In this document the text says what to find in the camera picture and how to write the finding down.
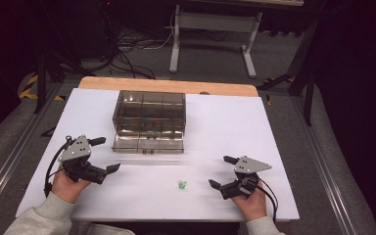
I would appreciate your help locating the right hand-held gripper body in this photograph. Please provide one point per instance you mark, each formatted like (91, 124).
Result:
(249, 165)

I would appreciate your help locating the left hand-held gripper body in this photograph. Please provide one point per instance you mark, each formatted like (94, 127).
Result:
(76, 151)

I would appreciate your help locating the smoky acrylic drawer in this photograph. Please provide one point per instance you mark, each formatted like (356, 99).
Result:
(127, 147)

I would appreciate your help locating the smoky acrylic drawer organizer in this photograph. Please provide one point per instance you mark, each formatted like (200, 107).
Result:
(150, 104)

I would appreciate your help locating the person's left hand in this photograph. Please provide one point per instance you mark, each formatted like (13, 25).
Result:
(67, 191)

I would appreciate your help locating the person's right hand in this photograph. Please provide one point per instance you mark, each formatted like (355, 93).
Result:
(254, 207)

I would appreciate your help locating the white table sheet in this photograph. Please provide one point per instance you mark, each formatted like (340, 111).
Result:
(209, 130)

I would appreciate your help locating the person's grey clothing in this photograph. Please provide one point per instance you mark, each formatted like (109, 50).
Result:
(104, 229)

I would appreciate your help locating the yellow black floor tape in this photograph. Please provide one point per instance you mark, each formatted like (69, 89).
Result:
(29, 93)

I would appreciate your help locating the black metal stand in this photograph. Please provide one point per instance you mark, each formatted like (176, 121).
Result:
(308, 98)
(41, 71)

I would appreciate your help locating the metal floor rail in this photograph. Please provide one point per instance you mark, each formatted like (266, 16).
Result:
(16, 147)
(323, 163)

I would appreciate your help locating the white metal desk frame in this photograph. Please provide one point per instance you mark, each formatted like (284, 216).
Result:
(209, 22)

